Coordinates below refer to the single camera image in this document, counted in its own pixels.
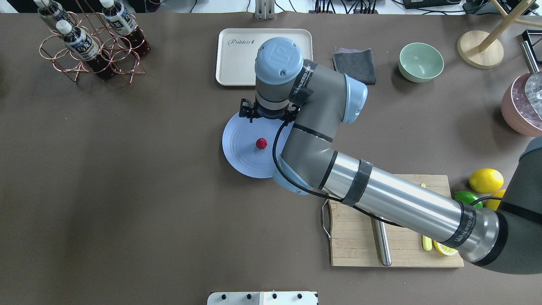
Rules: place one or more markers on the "cream rabbit tray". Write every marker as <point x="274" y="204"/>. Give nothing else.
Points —
<point x="237" y="50"/>

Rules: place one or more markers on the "lower lemon half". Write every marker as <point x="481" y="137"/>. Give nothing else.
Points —
<point x="444" y="250"/>

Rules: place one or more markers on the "red strawberry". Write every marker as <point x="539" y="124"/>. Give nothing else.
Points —
<point x="261" y="143"/>

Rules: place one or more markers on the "green lime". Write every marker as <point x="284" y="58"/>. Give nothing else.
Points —
<point x="468" y="198"/>

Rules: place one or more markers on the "front tea bottle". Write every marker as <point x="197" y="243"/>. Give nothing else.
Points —
<point x="86" y="48"/>

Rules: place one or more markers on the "wooden stand round base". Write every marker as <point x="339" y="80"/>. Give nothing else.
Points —
<point x="483" y="50"/>

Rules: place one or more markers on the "copper wire bottle rack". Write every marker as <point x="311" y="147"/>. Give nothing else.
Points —
<point x="124" y="62"/>

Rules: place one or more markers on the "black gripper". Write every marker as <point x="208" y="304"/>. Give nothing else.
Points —
<point x="246" y="109"/>

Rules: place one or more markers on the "back left tea bottle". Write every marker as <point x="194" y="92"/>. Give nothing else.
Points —
<point x="51" y="12"/>

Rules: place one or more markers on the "tea bottle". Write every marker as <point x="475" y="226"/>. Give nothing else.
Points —
<point x="125" y="26"/>
<point x="51" y="12"/>
<point x="86" y="48"/>

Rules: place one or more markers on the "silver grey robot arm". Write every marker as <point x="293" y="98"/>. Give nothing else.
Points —
<point x="317" y="100"/>

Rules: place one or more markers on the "blue round plate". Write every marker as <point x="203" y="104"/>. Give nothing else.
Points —
<point x="238" y="142"/>

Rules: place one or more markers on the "steel muddler black tip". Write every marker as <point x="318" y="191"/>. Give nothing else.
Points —
<point x="383" y="248"/>

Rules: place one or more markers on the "upper whole lemon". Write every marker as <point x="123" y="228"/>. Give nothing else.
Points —
<point x="486" y="180"/>

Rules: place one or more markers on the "silver camera pole mount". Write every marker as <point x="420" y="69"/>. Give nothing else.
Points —
<point x="264" y="9"/>

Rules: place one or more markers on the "lower whole lemon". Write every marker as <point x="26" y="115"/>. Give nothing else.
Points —
<point x="493" y="204"/>

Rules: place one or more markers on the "whole lemon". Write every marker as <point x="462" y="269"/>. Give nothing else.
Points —
<point x="493" y="204"/>
<point x="486" y="180"/>

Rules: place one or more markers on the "back right tea bottle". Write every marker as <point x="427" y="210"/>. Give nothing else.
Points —
<point x="125" y="26"/>

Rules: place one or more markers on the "steel ice scoop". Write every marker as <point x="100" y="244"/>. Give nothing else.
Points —
<point x="533" y="85"/>

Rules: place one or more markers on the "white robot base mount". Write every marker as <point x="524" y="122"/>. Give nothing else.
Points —
<point x="264" y="298"/>

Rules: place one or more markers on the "pink ice bucket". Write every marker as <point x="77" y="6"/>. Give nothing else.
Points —
<point x="517" y="110"/>

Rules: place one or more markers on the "yellow plastic knife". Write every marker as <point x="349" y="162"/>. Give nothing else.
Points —
<point x="426" y="243"/>

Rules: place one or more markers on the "light green bowl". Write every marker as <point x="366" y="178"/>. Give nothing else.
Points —
<point x="419" y="62"/>

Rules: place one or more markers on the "grey folded cloth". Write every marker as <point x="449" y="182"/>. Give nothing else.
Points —
<point x="357" y="64"/>

